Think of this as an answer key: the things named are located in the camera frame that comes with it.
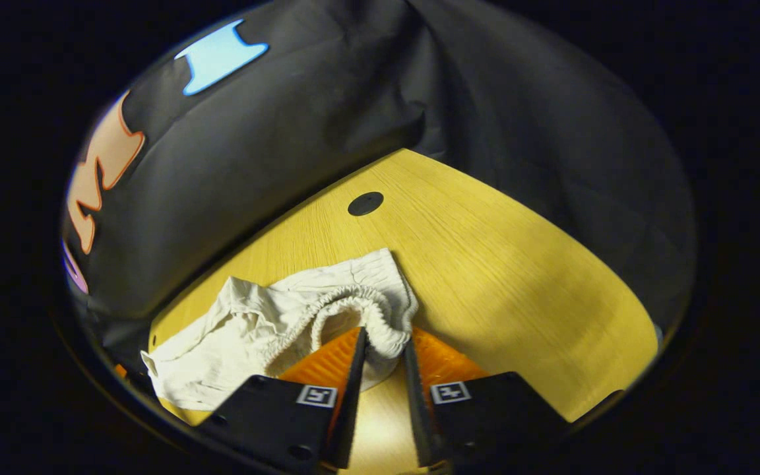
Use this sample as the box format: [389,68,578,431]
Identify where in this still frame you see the black backdrop cloth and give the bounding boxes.
[60,0,697,370]

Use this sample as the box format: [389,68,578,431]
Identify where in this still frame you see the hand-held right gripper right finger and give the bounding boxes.
[404,327,572,468]

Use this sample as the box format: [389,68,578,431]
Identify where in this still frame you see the cream white jeans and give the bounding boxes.
[141,248,420,411]

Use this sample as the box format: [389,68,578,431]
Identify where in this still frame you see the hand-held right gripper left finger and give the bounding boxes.
[197,327,369,472]

